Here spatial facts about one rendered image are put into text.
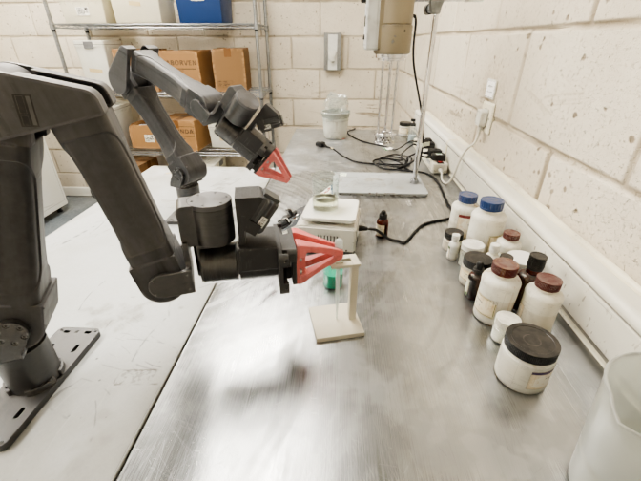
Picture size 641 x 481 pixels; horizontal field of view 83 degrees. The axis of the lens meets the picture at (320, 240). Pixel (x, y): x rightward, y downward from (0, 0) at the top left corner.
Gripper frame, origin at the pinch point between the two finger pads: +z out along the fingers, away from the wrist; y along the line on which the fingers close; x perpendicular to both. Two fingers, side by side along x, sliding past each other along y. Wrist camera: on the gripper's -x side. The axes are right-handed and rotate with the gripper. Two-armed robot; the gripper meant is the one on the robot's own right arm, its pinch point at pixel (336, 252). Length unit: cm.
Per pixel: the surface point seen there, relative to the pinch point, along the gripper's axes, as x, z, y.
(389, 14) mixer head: -34, 27, 60
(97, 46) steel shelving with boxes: -23, -113, 270
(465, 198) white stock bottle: 2.7, 35.4, 22.9
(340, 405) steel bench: 14.2, -2.7, -15.7
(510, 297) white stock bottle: 7.6, 27.6, -6.2
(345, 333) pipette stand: 13.4, 1.1, -3.6
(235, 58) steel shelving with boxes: -17, -18, 246
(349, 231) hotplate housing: 7.7, 7.9, 20.6
